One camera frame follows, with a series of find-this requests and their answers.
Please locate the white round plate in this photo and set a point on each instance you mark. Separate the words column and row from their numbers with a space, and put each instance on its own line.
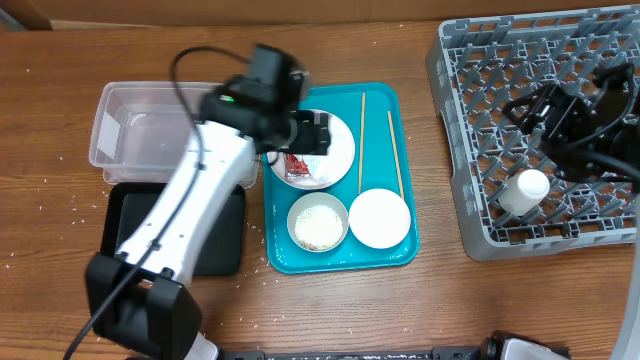
column 327, row 170

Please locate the clear plastic bin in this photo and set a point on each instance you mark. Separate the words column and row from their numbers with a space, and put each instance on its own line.
column 139, row 133

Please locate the black plastic tray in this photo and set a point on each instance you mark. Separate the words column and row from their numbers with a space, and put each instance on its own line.
column 130, row 202

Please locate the teal serving tray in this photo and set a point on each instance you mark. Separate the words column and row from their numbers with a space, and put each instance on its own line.
column 379, row 171

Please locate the right wooden chopstick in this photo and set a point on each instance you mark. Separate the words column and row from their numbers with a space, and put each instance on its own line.
column 395, row 153

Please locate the red snack wrapper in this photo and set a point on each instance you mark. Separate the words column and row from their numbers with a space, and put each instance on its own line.
column 295, row 167

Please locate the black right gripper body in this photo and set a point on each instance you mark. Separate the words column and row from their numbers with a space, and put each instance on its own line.
column 579, row 140

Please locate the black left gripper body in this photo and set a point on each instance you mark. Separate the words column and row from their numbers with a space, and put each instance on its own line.
column 300, row 132

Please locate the white shallow bowl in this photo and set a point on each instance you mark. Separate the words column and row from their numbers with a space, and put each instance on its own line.
column 379, row 218

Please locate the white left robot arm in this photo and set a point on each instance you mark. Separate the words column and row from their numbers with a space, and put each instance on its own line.
column 138, row 297

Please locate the white cup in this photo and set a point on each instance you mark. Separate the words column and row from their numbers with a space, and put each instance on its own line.
column 524, row 191

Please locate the grey bowl of rice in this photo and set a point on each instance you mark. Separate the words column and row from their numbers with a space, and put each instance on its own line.
column 317, row 222

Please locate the grey dishwasher rack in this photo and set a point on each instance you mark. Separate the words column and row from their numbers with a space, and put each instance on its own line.
column 475, row 66

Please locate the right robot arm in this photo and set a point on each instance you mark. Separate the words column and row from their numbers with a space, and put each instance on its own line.
column 592, row 141

